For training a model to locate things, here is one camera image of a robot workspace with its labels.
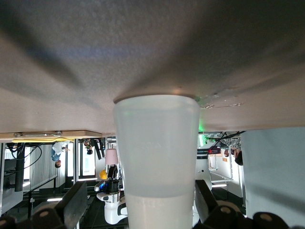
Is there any person in blue shirt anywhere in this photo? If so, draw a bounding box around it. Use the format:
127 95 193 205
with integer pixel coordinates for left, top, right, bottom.
51 141 71 169

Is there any person with dark hair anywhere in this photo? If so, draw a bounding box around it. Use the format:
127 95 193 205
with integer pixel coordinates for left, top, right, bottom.
234 147 244 167

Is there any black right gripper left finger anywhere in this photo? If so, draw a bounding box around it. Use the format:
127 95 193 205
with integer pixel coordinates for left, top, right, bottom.
55 181 88 229

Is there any pink plastic cup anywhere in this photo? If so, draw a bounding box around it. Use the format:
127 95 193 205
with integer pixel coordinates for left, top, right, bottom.
105 148 119 166

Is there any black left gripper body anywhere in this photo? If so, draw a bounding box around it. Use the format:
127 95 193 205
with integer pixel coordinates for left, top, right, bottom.
106 167 120 194

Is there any yellow plastic fork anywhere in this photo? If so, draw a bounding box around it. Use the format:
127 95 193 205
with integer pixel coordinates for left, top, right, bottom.
11 136 75 144

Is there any wooden cutting board metal handle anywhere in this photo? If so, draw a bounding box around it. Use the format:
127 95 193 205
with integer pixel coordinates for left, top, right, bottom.
0 130 103 141

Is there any black pole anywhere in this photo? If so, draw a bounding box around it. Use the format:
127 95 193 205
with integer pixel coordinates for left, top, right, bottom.
14 143 26 193

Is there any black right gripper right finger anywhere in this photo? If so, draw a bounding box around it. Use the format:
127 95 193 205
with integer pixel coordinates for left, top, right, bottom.
194 179 219 224

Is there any translucent squeeze bottle orange cap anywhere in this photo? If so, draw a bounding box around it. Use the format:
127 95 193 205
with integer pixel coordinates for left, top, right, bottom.
112 94 201 229

